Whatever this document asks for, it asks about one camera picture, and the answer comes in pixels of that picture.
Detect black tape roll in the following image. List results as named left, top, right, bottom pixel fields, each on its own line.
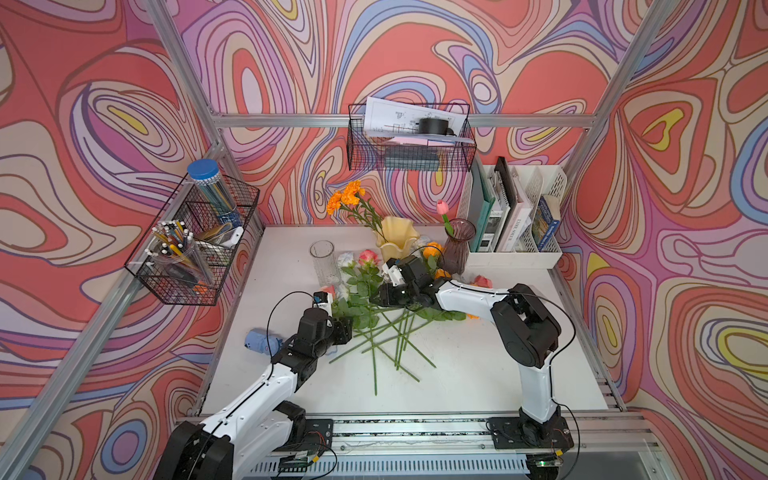
left=417, top=117, right=453, bottom=136

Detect black wire wall basket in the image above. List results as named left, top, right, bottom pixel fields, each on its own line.
left=346, top=101, right=477, bottom=172

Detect pink tulip flower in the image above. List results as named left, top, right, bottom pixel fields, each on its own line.
left=436, top=200, right=454, bottom=236

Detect yellow fluted glass vase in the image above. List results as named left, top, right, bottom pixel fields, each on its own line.
left=376, top=216, right=421, bottom=261

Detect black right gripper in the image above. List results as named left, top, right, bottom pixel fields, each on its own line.
left=369, top=283, right=418, bottom=308

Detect purple ribbed glass vase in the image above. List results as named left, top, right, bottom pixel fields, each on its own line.
left=441, top=218, right=476, bottom=275

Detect white plastic file organizer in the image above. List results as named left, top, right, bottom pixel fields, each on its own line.
left=461, top=160, right=568, bottom=269

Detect blue lid pencil jar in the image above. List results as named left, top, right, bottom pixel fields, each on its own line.
left=187, top=159, right=242, bottom=228

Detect blue paperback book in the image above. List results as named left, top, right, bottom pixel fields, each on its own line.
left=531, top=195, right=562, bottom=251

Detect orange marigold flower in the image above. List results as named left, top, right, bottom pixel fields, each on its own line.
left=340, top=181, right=385, bottom=239
left=326, top=191, right=342, bottom=215

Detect white pink book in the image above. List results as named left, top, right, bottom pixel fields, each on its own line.
left=496, top=170, right=534, bottom=253

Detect white paper sheets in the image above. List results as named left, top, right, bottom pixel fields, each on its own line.
left=363, top=97, right=474, bottom=144

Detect black wire side basket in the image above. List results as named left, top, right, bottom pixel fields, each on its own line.
left=124, top=176, right=259, bottom=306

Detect large pink rose flower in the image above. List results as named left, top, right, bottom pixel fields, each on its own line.
left=472, top=275, right=493, bottom=289

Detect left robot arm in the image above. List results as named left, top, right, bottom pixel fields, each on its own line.
left=153, top=289, right=352, bottom=479

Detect white rose flower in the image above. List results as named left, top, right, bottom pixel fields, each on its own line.
left=337, top=252, right=356, bottom=268

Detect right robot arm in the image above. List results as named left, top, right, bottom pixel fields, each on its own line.
left=370, top=255, right=574, bottom=452

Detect clear glass vase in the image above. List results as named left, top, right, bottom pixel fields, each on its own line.
left=309, top=240, right=341, bottom=286

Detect metal base rail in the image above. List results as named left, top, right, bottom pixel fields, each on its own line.
left=155, top=412, right=667, bottom=480

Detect pen cup with pens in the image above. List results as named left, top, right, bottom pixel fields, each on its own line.
left=145, top=220, right=214, bottom=287

